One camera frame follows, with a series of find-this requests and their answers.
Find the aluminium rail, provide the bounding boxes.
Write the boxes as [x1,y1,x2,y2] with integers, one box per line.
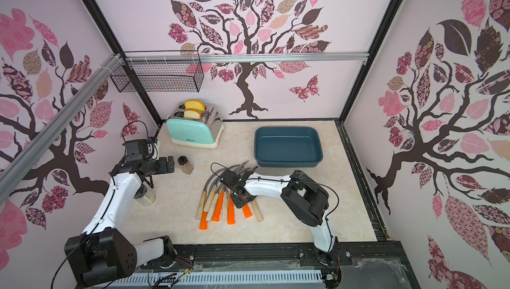
[1,54,123,201]
[125,52,369,64]

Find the black wire basket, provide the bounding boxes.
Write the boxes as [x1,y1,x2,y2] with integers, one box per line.
[110,50,205,92]

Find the black lid spice jar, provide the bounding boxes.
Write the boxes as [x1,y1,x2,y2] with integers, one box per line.
[177,156,194,175]

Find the orange handle sickle middle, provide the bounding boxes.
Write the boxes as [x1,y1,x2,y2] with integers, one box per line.
[211,187,224,222]

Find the aluminium rail left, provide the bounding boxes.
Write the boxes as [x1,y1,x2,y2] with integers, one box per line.
[1,54,123,201]

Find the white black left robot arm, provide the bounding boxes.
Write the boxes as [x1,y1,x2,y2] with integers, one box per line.
[65,156,177,288]

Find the mint green toaster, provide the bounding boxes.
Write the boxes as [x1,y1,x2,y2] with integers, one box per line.
[166,103,224,148]

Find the aluminium rail back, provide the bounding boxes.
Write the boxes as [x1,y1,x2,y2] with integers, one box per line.
[125,52,369,64]

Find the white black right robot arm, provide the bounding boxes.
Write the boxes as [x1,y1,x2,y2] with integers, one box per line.
[219,169,335,253]

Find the orange handle sickle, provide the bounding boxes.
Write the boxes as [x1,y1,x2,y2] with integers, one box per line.
[211,187,224,222]
[199,191,219,231]
[227,197,236,225]

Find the orange handle sickle boxed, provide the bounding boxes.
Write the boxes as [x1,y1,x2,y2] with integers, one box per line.
[242,204,253,219]

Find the orange handle sickle right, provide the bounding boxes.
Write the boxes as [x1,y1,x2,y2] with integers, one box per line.
[227,197,236,225]

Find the pale bread slice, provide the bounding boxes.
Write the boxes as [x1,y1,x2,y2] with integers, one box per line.
[183,109,203,120]

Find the teal plastic storage box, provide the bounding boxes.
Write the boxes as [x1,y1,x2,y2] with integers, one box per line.
[254,126,324,168]

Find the white vented cable duct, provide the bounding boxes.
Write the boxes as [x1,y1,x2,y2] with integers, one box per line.
[95,270,324,288]

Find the yellow bread slice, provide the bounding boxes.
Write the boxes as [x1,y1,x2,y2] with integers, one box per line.
[184,100,207,112]

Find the orange handle sickle lower left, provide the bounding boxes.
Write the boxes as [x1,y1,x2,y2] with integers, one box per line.
[199,191,219,231]

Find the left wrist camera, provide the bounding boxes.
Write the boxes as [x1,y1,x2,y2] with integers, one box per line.
[123,140,155,162]

